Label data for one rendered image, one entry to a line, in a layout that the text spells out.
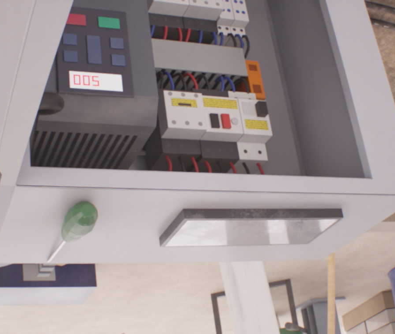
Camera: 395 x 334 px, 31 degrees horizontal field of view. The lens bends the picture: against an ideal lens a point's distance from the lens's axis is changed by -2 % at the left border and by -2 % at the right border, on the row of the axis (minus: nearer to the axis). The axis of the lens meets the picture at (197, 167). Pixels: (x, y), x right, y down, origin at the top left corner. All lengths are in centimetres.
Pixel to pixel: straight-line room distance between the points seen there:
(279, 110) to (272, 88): 3
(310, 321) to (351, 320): 74
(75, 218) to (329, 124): 40
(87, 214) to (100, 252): 16
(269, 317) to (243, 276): 9
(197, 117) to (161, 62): 9
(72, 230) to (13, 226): 7
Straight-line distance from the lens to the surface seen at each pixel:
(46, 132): 67
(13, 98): 45
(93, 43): 67
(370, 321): 591
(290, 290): 469
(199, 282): 444
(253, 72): 88
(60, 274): 359
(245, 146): 81
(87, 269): 363
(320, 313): 553
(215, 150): 79
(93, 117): 66
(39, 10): 38
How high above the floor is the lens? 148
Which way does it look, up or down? 24 degrees down
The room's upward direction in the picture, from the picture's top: 172 degrees clockwise
